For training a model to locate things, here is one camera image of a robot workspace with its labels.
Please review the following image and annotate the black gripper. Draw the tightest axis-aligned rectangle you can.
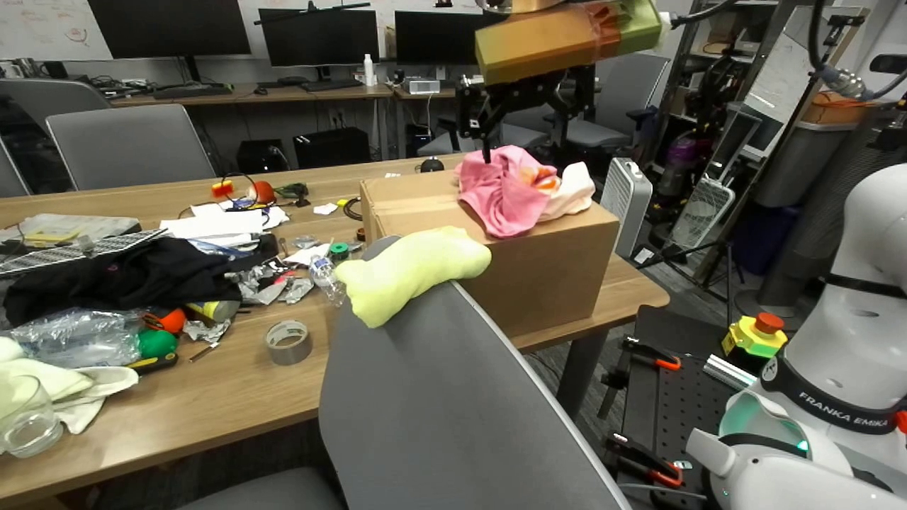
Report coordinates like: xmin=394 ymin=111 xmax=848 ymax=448
xmin=452 ymin=64 xmax=595 ymax=161

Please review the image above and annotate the peach white cloth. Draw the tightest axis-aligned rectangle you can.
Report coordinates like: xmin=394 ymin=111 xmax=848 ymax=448
xmin=540 ymin=161 xmax=595 ymax=220

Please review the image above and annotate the pink cloth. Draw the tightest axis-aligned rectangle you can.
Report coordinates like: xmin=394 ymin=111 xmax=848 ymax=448
xmin=456 ymin=145 xmax=560 ymax=237

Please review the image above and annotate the yellow green cloth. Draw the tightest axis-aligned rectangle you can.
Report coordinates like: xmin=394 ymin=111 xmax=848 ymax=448
xmin=333 ymin=226 xmax=492 ymax=328

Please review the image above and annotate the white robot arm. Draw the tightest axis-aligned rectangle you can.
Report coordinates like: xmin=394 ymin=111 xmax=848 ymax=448
xmin=458 ymin=0 xmax=907 ymax=510

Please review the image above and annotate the brown cardboard box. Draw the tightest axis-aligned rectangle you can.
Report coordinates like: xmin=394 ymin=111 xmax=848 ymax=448
xmin=359 ymin=173 xmax=618 ymax=338

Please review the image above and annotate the grey mesh office chair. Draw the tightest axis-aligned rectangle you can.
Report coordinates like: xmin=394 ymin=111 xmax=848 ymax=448
xmin=177 ymin=282 xmax=632 ymax=510

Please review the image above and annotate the grey office chair background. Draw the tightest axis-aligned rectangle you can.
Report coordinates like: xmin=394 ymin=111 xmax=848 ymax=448
xmin=44 ymin=104 xmax=216 ymax=190

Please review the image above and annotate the black monitor middle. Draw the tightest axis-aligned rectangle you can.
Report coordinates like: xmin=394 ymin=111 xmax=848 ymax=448
xmin=258 ymin=8 xmax=377 ymax=70

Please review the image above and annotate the black monitor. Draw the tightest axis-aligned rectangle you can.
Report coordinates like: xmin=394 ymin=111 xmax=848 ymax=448
xmin=258 ymin=8 xmax=377 ymax=70
xmin=87 ymin=0 xmax=250 ymax=83

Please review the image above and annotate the orange black clamp left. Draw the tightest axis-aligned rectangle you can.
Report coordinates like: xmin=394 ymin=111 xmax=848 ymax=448
xmin=621 ymin=338 xmax=682 ymax=372

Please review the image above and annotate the orange black clamp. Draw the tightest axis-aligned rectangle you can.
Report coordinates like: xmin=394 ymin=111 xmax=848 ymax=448
xmin=602 ymin=434 xmax=685 ymax=489
xmin=621 ymin=338 xmax=682 ymax=372

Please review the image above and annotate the yellow red emergency stop button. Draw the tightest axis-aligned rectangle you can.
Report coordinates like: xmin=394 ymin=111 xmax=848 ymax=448
xmin=719 ymin=312 xmax=787 ymax=360

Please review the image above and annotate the white papers pile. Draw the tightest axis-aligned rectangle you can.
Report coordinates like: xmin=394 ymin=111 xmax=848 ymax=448
xmin=162 ymin=203 xmax=289 ymax=246

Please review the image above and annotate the grey tape roll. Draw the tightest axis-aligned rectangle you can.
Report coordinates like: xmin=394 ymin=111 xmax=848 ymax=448
xmin=262 ymin=319 xmax=312 ymax=365

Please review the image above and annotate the orange black clamp right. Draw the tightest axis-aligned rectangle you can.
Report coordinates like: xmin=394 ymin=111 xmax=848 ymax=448
xmin=602 ymin=434 xmax=685 ymax=489

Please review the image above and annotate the black monitor left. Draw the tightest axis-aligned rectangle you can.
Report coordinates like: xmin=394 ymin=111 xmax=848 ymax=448
xmin=87 ymin=0 xmax=250 ymax=83

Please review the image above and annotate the black cloth on table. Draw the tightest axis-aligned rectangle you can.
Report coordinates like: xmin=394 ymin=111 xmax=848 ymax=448
xmin=3 ymin=237 xmax=275 ymax=325

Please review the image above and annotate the clear plastic cup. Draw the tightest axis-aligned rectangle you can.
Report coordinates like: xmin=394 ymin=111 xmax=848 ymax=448
xmin=0 ymin=374 xmax=61 ymax=458

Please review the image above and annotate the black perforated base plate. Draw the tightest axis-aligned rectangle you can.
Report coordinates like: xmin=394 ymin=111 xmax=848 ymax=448
xmin=602 ymin=305 xmax=731 ymax=510

